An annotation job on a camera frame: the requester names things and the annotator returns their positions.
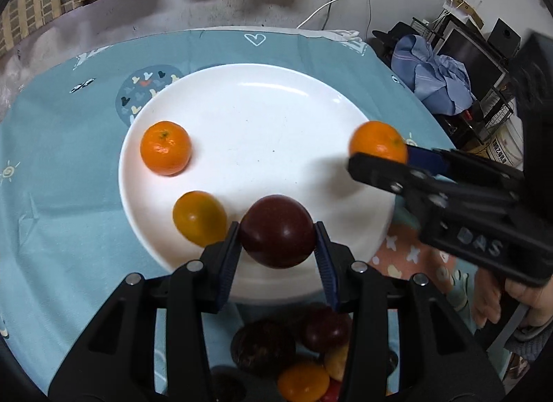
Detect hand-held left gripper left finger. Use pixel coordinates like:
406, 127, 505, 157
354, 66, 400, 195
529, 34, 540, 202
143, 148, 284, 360
47, 221, 241, 402

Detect teal printed tablecloth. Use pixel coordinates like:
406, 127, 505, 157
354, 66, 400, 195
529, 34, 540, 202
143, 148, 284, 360
0, 27, 504, 402

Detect blue clothes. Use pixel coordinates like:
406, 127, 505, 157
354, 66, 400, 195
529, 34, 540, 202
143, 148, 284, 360
391, 34, 478, 116

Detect yellow passion fruit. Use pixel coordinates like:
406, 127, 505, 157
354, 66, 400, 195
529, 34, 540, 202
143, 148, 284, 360
324, 342, 350, 382

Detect black monitor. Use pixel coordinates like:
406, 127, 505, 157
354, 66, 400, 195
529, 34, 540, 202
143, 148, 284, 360
433, 23, 507, 98

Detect small red fruit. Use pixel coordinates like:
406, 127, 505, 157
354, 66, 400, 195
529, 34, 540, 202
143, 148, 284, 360
322, 378, 344, 402

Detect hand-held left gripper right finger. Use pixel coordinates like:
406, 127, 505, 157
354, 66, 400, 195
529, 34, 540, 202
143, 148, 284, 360
315, 221, 506, 402

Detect white cable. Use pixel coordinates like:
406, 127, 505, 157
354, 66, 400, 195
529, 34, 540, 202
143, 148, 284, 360
297, 0, 360, 28

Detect dark red plum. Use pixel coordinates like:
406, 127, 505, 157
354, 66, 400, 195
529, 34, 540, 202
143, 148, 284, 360
300, 305, 353, 353
238, 195, 317, 270

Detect black hat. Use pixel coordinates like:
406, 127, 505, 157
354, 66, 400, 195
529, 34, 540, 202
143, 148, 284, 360
372, 21, 418, 67

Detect black speaker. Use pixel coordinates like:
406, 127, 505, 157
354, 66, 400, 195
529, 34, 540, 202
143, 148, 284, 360
488, 18, 522, 60

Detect yellow orange round fruit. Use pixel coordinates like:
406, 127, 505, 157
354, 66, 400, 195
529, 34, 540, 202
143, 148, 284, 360
172, 190, 228, 248

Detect white bucket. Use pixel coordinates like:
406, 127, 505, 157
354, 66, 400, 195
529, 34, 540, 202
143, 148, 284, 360
488, 118, 526, 168

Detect cardboard box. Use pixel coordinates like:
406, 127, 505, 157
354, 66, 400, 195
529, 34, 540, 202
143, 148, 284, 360
443, 0, 485, 28

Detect white round plate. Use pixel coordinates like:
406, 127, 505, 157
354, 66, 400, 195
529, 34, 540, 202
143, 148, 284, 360
119, 64, 396, 304

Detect person's right hand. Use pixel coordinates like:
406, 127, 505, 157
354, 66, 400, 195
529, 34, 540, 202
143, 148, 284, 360
472, 265, 553, 329

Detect black wire rack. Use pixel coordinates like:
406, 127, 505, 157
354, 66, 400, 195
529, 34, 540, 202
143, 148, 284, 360
469, 83, 518, 144

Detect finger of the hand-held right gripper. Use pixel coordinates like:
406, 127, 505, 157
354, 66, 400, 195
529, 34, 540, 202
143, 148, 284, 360
405, 145, 523, 187
348, 152, 437, 202

